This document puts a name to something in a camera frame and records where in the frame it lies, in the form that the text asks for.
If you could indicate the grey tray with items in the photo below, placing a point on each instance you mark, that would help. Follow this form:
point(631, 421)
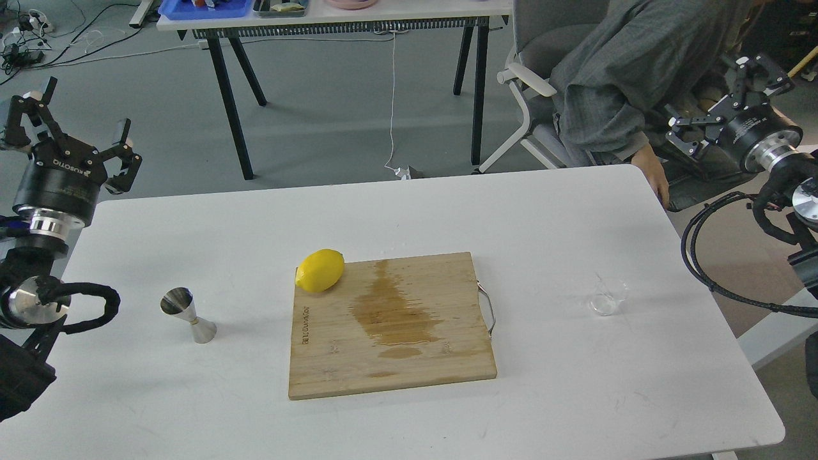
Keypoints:
point(279, 9)

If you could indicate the bamboo cutting board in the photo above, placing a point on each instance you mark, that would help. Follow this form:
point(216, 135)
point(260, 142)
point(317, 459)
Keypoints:
point(391, 324)

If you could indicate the person's hand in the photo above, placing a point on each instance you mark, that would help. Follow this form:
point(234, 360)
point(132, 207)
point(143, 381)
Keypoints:
point(651, 167)

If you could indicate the blue plastic tray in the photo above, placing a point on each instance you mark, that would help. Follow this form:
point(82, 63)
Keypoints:
point(203, 10)

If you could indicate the yellow lemon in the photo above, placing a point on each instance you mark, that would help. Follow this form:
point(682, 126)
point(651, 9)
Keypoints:
point(320, 270)

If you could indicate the white office chair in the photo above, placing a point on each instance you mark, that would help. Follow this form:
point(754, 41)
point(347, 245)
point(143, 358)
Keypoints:
point(544, 32)

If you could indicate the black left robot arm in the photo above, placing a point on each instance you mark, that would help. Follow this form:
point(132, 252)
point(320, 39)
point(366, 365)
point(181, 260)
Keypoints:
point(32, 298)

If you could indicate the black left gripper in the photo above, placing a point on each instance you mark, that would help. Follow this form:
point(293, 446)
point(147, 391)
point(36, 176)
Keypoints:
point(67, 178)

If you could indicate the small clear glass cup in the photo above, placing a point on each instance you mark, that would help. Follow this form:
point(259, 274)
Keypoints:
point(608, 296)

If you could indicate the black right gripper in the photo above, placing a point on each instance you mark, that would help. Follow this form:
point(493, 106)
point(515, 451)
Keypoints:
point(760, 136)

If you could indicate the person in grey clothes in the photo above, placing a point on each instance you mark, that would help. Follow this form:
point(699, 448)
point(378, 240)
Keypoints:
point(642, 56)

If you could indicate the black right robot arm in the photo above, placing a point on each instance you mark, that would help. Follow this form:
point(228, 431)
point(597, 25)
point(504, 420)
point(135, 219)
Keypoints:
point(784, 208)

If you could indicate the steel double jigger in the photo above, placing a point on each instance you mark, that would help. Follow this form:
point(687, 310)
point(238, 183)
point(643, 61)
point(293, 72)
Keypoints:
point(179, 303)

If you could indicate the pink bowl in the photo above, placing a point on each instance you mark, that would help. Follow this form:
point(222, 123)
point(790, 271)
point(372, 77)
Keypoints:
point(351, 4)

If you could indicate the white table black legs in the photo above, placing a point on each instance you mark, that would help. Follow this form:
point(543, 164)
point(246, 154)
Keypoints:
point(322, 21)

